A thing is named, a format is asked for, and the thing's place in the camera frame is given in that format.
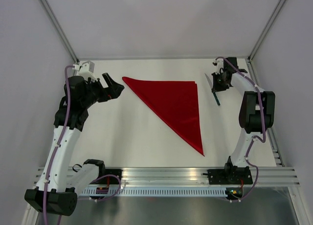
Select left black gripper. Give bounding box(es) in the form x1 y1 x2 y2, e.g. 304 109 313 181
81 73 124 109

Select green handled knife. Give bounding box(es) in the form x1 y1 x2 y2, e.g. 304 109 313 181
205 73 221 106

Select red cloth napkin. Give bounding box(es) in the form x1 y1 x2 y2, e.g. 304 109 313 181
122 77 204 156

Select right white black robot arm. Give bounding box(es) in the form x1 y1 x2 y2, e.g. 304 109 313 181
207 57 275 185

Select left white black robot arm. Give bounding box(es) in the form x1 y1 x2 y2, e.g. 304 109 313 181
24 73 124 219

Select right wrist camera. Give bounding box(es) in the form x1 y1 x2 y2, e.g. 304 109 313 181
212 58 224 74

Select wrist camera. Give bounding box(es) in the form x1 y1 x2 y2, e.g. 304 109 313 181
73 61 98 82
212 58 224 74

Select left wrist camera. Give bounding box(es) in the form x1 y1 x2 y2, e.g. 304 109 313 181
73 61 98 82

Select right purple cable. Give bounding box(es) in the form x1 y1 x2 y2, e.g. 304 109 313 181
215 56 267 203

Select left aluminium frame post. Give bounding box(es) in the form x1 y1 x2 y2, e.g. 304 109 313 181
38 0 79 63

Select aluminium frame post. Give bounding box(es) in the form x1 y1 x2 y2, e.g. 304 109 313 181
38 0 79 63
247 0 288 62

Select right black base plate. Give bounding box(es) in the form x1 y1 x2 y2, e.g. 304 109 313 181
207 167 253 185

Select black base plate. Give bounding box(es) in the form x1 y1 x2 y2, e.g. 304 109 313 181
207 167 253 185
97 168 123 186

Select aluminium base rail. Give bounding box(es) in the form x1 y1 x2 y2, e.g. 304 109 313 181
34 166 301 188

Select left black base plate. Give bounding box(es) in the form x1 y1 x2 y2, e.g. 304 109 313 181
97 168 123 186

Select white slotted cable duct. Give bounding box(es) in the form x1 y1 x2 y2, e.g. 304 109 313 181
80 186 226 197

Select right aluminium frame post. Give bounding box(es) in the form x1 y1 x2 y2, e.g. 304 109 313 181
247 0 288 62

